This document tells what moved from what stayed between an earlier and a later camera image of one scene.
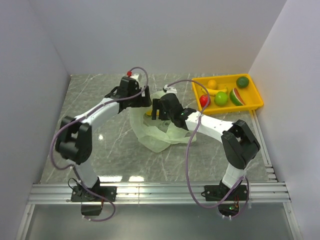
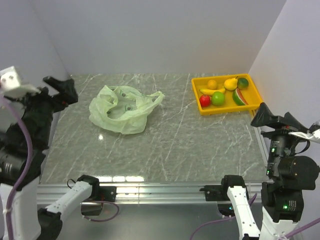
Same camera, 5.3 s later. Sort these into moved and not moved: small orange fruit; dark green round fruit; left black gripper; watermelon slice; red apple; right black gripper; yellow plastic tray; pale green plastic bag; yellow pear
Moved: pale green plastic bag; yellow pear; right black gripper; watermelon slice; left black gripper
Not moved: yellow plastic tray; dark green round fruit; small orange fruit; red apple
